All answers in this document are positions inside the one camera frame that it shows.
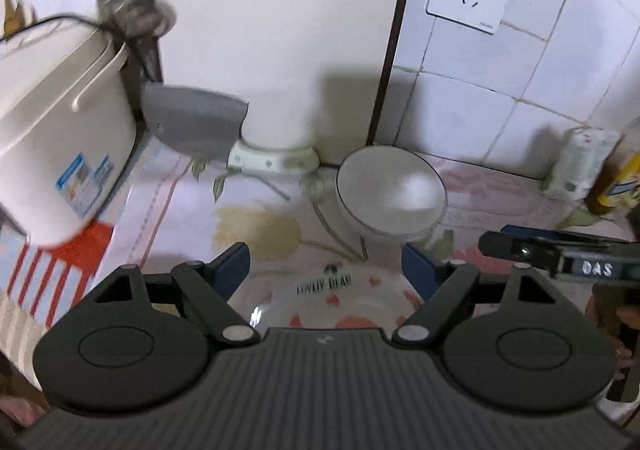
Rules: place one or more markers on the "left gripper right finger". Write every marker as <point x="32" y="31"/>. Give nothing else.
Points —
<point x="449" y="292"/>

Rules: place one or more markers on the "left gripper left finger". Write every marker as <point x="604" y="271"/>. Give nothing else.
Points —
<point x="201" y="291"/>

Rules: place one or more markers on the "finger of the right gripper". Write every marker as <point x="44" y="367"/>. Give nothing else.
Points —
<point x="511" y="233"/>
<point x="594" y="262"/>

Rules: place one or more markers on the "carrot pattern white plate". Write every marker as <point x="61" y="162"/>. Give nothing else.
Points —
<point x="337" y="296"/>

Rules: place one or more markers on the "yellow label bottle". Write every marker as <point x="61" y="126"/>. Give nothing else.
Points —
<point x="617" y="187"/>

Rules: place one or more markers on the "floral table cloth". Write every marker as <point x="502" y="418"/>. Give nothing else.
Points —
<point x="179" y="211"/>

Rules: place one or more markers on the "white seasoning bottle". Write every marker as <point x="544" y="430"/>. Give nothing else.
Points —
<point x="579" y="163"/>

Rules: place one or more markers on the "red striped cloth mat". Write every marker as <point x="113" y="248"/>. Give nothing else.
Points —
<point x="47" y="282"/>

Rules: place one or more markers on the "white rice cooker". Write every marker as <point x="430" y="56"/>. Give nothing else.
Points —
<point x="67" y="129"/>

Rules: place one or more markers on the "white cutting board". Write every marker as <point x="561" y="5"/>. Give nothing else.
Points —
<point x="309" y="70"/>

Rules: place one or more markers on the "grey cleaver with white handle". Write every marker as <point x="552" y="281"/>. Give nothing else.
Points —
<point x="208" y="126"/>

